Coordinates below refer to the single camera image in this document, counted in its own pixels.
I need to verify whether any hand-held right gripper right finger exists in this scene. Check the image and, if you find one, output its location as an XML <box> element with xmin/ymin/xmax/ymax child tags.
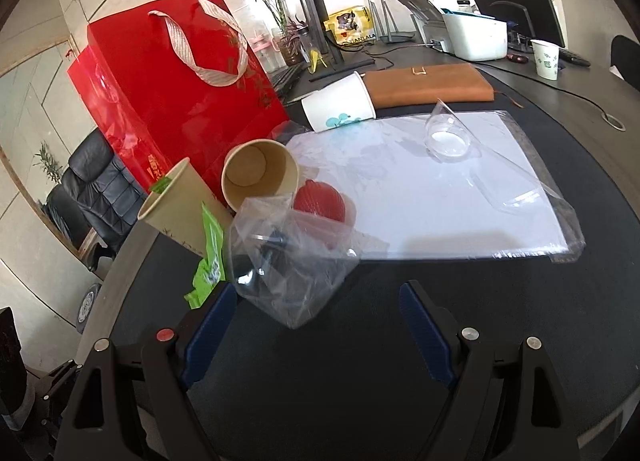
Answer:
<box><xmin>398</xmin><ymin>280</ymin><xmax>581</xmax><ymax>461</ymax></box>

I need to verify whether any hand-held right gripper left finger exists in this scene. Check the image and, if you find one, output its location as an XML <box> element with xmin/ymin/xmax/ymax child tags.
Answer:
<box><xmin>54</xmin><ymin>283</ymin><xmax>238</xmax><ymax>461</ymax></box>

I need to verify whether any green tea packet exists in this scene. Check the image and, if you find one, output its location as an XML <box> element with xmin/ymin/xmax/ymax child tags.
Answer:
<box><xmin>184</xmin><ymin>201</ymin><xmax>226</xmax><ymax>310</ymax></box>

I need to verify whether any clear plastic bag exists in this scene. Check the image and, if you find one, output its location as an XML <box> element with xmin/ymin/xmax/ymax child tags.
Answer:
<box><xmin>226</xmin><ymin>194</ymin><xmax>361</xmax><ymax>329</ymax></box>

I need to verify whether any beige leaf-print paper cup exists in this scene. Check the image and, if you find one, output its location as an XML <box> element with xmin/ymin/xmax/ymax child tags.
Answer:
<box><xmin>137</xmin><ymin>157</ymin><xmax>233</xmax><ymax>258</ymax></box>

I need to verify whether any red round ball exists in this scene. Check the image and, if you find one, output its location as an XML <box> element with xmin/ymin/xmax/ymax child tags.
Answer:
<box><xmin>292</xmin><ymin>180</ymin><xmax>347</xmax><ymax>224</ymax></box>

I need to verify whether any plain kraft paper cup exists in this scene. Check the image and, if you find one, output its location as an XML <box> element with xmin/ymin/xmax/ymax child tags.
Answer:
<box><xmin>221</xmin><ymin>139</ymin><xmax>301</xmax><ymax>212</ymax></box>

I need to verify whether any clear plastic cup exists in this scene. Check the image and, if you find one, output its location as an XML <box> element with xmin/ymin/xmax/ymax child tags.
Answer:
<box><xmin>424</xmin><ymin>98</ymin><xmax>483</xmax><ymax>162</ymax></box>

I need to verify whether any white teal-print paper cup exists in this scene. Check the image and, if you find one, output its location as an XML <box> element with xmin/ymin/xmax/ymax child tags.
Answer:
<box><xmin>301</xmin><ymin>71</ymin><xmax>377</xmax><ymax>133</ymax></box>

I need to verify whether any red gift bag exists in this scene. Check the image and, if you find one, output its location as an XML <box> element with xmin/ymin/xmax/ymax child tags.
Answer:
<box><xmin>66</xmin><ymin>0</ymin><xmax>291</xmax><ymax>204</ymax></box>

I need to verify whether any black desk mat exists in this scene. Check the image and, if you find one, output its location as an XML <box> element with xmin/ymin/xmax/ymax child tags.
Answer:
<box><xmin>107</xmin><ymin>61</ymin><xmax>640</xmax><ymax>461</ymax></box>

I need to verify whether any small rubber wheel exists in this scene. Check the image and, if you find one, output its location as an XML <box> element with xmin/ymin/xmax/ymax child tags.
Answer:
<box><xmin>75</xmin><ymin>281</ymin><xmax>103</xmax><ymax>337</ymax></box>

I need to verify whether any white paper in clear sleeve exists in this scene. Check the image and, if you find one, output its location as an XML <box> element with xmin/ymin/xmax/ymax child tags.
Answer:
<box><xmin>285</xmin><ymin>110</ymin><xmax>586</xmax><ymax>264</ymax></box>

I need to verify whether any black leather office chair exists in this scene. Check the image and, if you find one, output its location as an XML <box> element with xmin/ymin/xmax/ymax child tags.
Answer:
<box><xmin>42</xmin><ymin>127</ymin><xmax>151</xmax><ymax>272</ymax></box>

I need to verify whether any small green plant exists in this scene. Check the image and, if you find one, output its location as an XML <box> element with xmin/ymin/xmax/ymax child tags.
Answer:
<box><xmin>32</xmin><ymin>141</ymin><xmax>66</xmax><ymax>184</ymax></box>

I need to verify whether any brown leather notebook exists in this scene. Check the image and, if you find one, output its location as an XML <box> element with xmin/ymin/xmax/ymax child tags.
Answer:
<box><xmin>362</xmin><ymin>64</ymin><xmax>523</xmax><ymax>109</ymax></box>

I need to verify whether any black keyboard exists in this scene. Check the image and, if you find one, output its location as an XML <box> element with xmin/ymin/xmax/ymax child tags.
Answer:
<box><xmin>270</xmin><ymin>62</ymin><xmax>307</xmax><ymax>97</ymax></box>
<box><xmin>557</xmin><ymin>47</ymin><xmax>592</xmax><ymax>67</ymax></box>

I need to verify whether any pink-lidded clear bottle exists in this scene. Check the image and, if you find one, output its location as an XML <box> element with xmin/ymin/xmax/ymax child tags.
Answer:
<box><xmin>248</xmin><ymin>24</ymin><xmax>283</xmax><ymax>74</ymax></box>

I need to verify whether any white green-print paper cup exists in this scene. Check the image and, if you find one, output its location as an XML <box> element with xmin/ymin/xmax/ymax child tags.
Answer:
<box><xmin>530</xmin><ymin>39</ymin><xmax>561</xmax><ymax>80</ymax></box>

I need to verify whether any black router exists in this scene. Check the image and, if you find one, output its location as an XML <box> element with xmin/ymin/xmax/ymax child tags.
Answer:
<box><xmin>372</xmin><ymin>0</ymin><xmax>416</xmax><ymax>44</ymax></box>

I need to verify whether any white storage box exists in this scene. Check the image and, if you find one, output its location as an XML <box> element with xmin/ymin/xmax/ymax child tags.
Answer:
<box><xmin>442</xmin><ymin>11</ymin><xmax>509</xmax><ymax>62</ymax></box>

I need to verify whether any grey white printer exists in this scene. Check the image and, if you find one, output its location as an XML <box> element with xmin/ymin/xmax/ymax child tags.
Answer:
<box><xmin>371</xmin><ymin>0</ymin><xmax>453</xmax><ymax>52</ymax></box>

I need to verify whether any yellow snack bag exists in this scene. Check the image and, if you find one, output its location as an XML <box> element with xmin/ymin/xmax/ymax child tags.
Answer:
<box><xmin>322</xmin><ymin>6</ymin><xmax>377</xmax><ymax>45</ymax></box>

